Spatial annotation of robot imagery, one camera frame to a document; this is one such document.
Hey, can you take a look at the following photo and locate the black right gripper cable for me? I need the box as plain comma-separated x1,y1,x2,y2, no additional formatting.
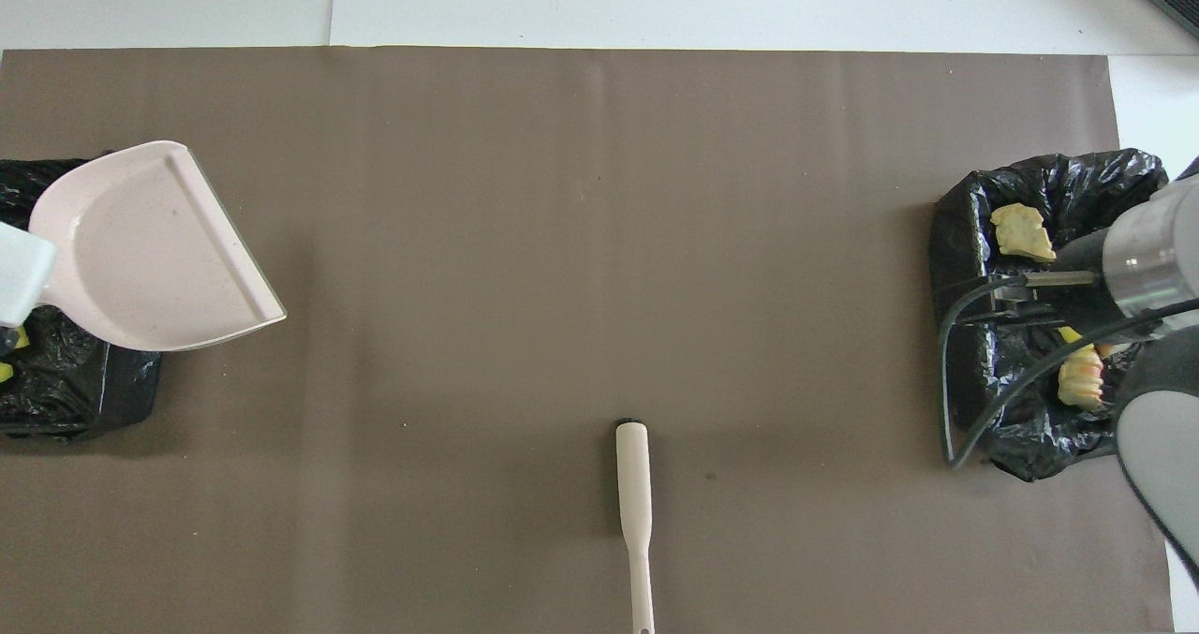
938,272,1199,472

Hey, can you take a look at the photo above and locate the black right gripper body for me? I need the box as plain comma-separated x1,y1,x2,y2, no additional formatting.
1053,229,1129,341

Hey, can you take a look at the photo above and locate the beige plastic dustpan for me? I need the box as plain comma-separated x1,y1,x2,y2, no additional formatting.
27,140,289,353

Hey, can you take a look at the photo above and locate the brown paper table mat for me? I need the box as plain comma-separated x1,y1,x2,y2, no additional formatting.
0,47,1176,634

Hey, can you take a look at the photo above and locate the black bin with smooth bag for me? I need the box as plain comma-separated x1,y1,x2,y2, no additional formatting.
0,151,163,440

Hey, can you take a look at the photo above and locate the beige handled black bristle brush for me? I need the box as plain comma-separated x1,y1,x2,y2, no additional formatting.
614,418,656,634

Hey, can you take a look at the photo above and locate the black bin with crumpled bag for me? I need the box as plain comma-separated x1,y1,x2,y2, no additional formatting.
928,147,1199,483

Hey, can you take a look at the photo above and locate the pale green toy dumpling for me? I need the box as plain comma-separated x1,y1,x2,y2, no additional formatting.
990,202,1058,265

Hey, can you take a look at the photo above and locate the striped orange toy croissant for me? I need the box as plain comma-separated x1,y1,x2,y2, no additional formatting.
1058,344,1107,413

